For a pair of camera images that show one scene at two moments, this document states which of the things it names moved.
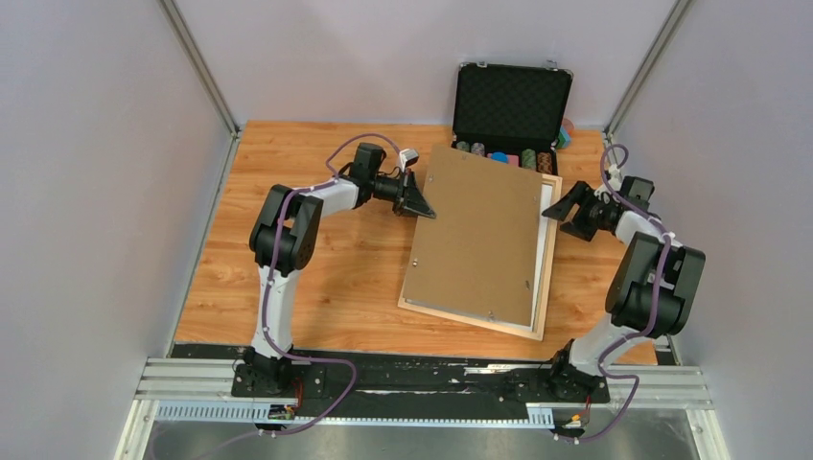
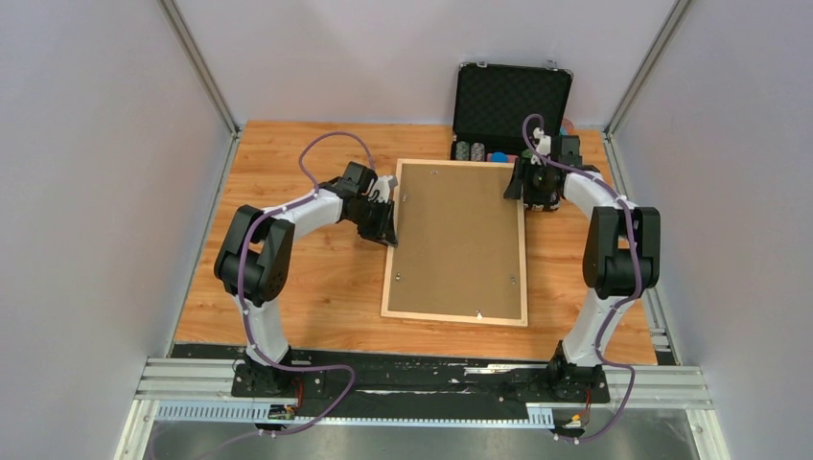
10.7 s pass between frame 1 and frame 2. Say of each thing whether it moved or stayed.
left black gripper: moved
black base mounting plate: stayed
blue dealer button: stayed
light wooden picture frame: moved
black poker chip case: stayed
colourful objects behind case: stayed
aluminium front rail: stayed
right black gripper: moved
